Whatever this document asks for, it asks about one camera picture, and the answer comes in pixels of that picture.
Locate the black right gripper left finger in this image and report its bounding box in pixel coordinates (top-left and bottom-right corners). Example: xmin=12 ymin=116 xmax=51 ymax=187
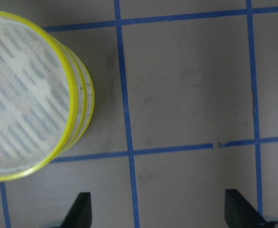
xmin=61 ymin=192 xmax=92 ymax=228

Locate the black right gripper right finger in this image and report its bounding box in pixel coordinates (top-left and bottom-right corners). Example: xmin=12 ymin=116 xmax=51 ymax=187
xmin=224 ymin=189 xmax=266 ymax=228

